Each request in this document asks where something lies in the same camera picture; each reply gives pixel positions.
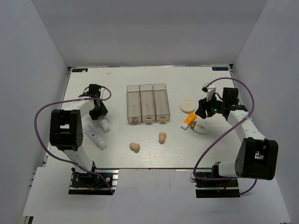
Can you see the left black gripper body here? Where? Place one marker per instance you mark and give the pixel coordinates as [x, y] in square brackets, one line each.
[98, 111]

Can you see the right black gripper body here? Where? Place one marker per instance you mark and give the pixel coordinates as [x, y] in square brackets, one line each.
[217, 104]

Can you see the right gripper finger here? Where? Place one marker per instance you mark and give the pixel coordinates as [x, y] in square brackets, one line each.
[210, 111]
[201, 111]

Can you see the white tube pink blue print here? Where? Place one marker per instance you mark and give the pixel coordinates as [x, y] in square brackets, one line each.
[104, 124]

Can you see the white tube blue logo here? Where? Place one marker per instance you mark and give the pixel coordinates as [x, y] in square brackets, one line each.
[95, 136]

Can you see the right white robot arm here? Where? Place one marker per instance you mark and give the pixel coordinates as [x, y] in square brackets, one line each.
[257, 156]

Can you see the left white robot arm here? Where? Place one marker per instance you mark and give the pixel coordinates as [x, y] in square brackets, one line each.
[67, 132]

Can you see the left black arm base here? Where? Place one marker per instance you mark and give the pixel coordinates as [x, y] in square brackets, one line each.
[87, 184]

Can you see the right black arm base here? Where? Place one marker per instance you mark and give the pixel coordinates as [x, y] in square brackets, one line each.
[217, 189]

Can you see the right beige makeup sponge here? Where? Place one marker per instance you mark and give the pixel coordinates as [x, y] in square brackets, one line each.
[162, 137]

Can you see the beige makeup sponge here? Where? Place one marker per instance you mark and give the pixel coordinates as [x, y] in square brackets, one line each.
[134, 147]
[162, 137]

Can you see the left beige makeup sponge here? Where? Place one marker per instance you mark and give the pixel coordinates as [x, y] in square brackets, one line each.
[134, 147]

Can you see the orange tube white cap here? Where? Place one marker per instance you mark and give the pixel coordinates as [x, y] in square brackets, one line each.
[191, 117]

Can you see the white oval compact case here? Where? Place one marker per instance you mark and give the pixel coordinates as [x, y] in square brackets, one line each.
[198, 127]

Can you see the round cream powder puff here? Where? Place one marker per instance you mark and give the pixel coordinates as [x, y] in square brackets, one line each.
[187, 106]

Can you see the right clear organizer bin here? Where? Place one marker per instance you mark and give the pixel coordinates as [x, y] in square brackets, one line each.
[161, 102]

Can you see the clear organizer bin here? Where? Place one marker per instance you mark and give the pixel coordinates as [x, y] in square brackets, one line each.
[161, 102]
[134, 113]
[147, 103]

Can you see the left clear organizer bin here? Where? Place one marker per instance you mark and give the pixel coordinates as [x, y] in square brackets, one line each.
[134, 113]

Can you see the middle clear organizer bin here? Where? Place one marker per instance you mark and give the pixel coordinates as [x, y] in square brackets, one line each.
[147, 103]

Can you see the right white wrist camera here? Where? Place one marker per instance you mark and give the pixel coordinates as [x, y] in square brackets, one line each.
[210, 90]

